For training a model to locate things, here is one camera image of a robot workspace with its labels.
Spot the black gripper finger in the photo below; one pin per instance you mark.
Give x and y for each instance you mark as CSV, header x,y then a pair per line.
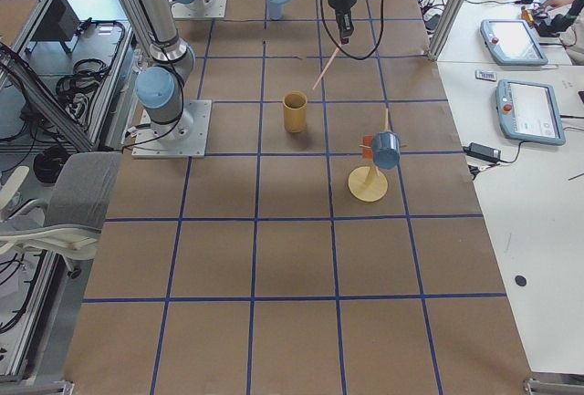
x,y
350,26
343,32

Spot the pink chopstick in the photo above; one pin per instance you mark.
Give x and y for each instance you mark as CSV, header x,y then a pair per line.
x,y
325,69

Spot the light blue plastic cup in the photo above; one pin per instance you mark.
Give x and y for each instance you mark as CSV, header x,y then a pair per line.
x,y
274,11

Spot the orange hanging cup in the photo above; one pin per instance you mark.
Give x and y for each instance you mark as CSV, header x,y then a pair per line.
x,y
366,150

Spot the dark blue hanging cup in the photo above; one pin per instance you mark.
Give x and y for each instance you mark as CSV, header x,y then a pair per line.
x,y
386,149

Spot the person hand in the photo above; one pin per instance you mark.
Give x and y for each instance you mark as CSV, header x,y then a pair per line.
x,y
556,3

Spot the bamboo cylinder holder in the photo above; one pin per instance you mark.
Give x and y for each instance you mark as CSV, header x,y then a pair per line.
x,y
295,105

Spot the wooden mug tree stand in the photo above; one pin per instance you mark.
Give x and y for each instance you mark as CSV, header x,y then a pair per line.
x,y
368,183

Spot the teach pendant far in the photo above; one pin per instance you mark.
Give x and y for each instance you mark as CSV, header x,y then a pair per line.
x,y
511,43

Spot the teach pendant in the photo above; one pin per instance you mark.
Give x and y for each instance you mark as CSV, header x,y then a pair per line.
x,y
511,43
528,111

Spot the black power brick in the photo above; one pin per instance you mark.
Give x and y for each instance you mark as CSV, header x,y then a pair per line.
x,y
482,152

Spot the teach pendant near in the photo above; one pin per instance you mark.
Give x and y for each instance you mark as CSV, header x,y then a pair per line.
x,y
528,111

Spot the grey office chair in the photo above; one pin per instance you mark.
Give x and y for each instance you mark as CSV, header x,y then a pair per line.
x,y
70,222

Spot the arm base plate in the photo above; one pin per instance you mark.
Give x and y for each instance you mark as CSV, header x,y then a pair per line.
x,y
187,139
215,11

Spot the aluminium frame post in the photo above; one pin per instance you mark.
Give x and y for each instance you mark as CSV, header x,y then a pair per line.
x,y
443,28

